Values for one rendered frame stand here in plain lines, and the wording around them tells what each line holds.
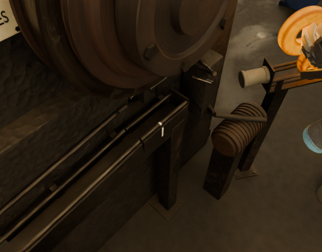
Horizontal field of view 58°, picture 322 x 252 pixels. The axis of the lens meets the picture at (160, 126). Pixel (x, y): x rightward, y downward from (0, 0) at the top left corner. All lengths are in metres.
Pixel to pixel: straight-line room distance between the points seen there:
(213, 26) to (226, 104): 1.30
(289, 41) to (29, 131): 0.77
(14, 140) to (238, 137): 0.72
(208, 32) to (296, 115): 1.42
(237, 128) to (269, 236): 0.61
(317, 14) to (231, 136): 0.45
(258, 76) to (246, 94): 0.92
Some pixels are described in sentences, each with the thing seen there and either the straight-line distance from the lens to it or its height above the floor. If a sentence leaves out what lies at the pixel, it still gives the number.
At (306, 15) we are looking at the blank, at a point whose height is 0.90.
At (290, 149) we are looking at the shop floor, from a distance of 1.78.
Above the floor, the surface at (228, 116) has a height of 0.59.
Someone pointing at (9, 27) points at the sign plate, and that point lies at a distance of 0.57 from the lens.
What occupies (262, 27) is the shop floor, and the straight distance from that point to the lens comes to 2.58.
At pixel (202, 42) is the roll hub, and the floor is 1.02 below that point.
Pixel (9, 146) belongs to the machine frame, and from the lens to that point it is 0.66.
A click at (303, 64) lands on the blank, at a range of 1.11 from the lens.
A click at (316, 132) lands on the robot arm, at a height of 0.69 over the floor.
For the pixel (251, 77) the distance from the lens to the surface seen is 1.04.
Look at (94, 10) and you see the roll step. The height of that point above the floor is 1.15.
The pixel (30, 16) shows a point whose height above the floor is 1.13.
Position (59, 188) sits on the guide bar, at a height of 0.68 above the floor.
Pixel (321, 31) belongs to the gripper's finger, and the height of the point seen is 0.86.
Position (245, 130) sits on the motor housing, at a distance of 1.09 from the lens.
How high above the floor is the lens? 1.36
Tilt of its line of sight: 52 degrees down
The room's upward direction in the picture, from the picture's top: straight up
